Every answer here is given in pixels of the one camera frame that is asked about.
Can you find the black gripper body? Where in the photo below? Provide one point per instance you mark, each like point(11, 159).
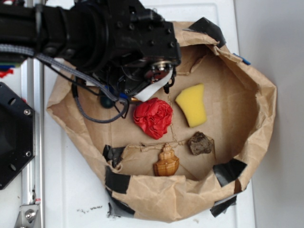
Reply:
point(146, 51)

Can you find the dark green plastic pickle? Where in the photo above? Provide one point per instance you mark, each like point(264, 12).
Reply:
point(106, 102)

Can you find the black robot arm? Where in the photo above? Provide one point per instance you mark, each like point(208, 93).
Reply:
point(80, 35)

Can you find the crumpled red paper ball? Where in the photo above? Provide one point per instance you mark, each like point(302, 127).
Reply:
point(153, 117)

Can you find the yellow sponge piece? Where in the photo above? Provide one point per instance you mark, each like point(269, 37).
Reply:
point(190, 101)

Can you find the brown paper bag tray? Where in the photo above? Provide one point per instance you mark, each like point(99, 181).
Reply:
point(240, 104)

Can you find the brown rough rock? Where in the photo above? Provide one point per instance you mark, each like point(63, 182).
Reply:
point(199, 143)

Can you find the orange spiral seashell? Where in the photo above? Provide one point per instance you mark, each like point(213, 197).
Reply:
point(168, 162)

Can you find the white plastic board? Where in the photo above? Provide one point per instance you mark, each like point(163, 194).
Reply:
point(75, 197)

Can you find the aluminium extrusion rail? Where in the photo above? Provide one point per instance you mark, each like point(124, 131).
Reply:
point(31, 211)

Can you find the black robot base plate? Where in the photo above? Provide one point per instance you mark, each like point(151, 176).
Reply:
point(16, 135)

